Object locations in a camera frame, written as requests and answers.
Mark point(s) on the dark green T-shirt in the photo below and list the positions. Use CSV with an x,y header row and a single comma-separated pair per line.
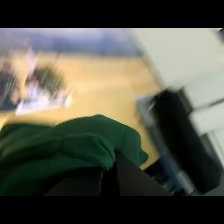
x,y
50,150

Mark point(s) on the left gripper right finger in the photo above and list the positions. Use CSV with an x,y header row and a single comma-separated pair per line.
x,y
136,181

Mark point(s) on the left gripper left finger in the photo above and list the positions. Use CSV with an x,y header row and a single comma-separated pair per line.
x,y
83,185

